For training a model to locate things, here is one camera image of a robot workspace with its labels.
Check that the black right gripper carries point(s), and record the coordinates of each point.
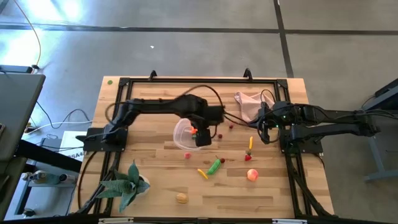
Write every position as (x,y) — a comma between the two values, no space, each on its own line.
(275,113)

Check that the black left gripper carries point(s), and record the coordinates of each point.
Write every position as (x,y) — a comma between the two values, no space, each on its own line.
(203,138)

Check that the orange toy carrot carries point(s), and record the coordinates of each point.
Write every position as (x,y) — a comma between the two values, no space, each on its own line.
(193,130)

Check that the yellow toy chili pepper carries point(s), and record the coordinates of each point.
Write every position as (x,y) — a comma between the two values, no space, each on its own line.
(250,142)

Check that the clear plastic tupperware container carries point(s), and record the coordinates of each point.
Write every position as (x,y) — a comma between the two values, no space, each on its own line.
(180,137)

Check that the pink toy raspberry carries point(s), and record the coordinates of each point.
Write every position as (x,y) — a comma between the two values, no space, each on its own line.
(187,155)

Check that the green toy cucumber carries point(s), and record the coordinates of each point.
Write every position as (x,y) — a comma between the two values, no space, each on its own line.
(214,167)

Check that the yellow toy banana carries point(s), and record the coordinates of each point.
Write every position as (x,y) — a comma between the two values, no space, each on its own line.
(202,173)

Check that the red toy strawberry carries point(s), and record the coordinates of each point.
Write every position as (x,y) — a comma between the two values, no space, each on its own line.
(247,157)

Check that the orange-pink toy peach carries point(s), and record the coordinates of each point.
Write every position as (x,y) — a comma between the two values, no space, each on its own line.
(252,175)

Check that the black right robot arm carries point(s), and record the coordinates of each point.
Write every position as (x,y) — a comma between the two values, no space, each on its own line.
(342,129)

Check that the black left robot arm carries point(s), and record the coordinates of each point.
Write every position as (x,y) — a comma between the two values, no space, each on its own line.
(155,105)

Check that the pink folded cloth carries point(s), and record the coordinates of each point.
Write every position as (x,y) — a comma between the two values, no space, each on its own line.
(248,105)

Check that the white plant pot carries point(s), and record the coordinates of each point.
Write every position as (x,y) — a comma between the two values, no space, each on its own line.
(145,180)

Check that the green artificial plant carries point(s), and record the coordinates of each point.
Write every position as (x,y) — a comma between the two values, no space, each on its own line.
(126,186)

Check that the blue-grey metal stand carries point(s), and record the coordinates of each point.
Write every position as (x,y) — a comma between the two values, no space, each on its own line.
(376,155)

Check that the white printed label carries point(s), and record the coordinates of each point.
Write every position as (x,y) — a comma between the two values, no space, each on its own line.
(70,146)

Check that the white small device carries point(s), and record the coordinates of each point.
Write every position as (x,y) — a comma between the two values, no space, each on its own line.
(66,178)

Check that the black diagonal bar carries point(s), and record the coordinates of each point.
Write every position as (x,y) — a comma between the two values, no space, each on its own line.
(46,155)

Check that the clear bottle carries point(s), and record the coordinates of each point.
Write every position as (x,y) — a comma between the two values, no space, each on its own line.
(43,178)

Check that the grey desk top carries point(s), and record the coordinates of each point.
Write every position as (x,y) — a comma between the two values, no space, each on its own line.
(18,109)

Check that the black caster wheel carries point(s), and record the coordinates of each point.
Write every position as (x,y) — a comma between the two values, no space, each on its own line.
(28,212)

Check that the black frame hook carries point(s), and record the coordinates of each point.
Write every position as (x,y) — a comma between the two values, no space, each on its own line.
(247,74)
(152,75)

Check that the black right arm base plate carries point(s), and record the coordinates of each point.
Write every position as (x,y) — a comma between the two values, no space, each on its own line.
(311,147)

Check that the black aluminium table frame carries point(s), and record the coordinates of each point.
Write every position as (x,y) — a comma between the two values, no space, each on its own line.
(202,80)

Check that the white bracket strip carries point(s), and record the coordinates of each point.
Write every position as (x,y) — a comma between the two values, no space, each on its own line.
(115,220)
(289,221)

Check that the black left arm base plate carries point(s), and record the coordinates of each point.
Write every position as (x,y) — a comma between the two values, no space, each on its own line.
(93,143)

